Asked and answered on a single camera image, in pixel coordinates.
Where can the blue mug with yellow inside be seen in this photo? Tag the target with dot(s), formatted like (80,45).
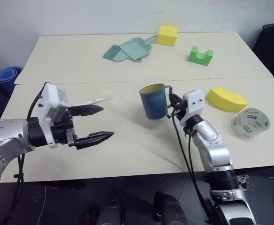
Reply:
(153,103)

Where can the dark rounded shape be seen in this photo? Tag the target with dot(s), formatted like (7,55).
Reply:
(111,213)
(169,208)

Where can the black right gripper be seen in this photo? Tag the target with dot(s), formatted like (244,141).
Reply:
(180,110)

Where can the teal plastic dustpan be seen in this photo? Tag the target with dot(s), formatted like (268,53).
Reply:
(134,48)

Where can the yellow foam cube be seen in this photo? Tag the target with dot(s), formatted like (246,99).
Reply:
(167,35)

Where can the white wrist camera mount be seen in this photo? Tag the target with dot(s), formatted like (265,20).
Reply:
(50,98)
(194,100)

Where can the black chair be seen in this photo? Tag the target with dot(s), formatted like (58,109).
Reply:
(273,51)

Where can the green notched foam block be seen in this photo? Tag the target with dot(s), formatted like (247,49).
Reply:
(198,58)

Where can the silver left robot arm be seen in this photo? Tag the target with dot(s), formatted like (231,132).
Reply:
(3,133)

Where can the clear printed tape roll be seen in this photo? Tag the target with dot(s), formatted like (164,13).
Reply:
(240,125)

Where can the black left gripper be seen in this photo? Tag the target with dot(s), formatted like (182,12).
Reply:
(63,131)

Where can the blue round plastic stack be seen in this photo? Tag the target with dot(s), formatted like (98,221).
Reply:
(6,75)

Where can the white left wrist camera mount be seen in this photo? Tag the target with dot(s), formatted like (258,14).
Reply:
(50,98)

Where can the teal hand brush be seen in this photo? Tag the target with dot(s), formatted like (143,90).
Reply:
(113,52)

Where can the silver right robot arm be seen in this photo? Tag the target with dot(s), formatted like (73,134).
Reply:
(214,145)

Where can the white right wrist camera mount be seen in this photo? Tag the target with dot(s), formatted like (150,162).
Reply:
(194,100)

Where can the white toothbrush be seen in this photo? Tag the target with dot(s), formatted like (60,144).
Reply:
(99,100)

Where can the yellow curved foam block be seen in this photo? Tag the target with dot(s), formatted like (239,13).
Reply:
(226,99)

